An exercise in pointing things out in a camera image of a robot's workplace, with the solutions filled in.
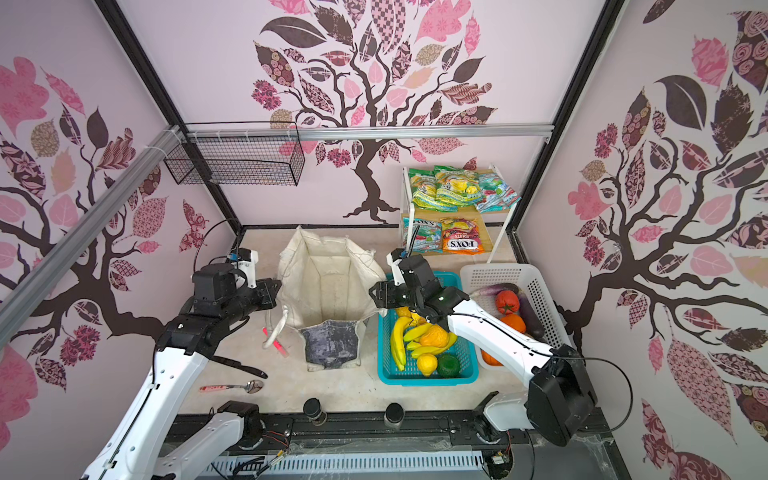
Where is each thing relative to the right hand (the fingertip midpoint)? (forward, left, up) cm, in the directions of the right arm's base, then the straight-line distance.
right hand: (379, 286), depth 79 cm
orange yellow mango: (-10, -15, -11) cm, 21 cm away
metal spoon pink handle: (-21, +35, -17) cm, 44 cm away
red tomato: (+2, -39, -13) cm, 41 cm away
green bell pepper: (-17, -19, -14) cm, 29 cm away
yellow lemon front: (-16, -13, -14) cm, 25 cm away
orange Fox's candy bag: (+19, -26, -1) cm, 32 cm away
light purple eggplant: (+8, -37, -16) cm, 42 cm away
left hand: (-3, +25, +5) cm, 25 cm away
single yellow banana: (-10, -5, -14) cm, 18 cm away
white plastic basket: (+12, -34, -14) cm, 38 cm away
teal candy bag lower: (+20, -16, -3) cm, 26 cm away
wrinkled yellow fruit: (0, -7, -15) cm, 16 cm away
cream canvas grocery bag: (+13, +20, -18) cm, 30 cm away
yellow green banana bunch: (-10, -10, -15) cm, 21 cm away
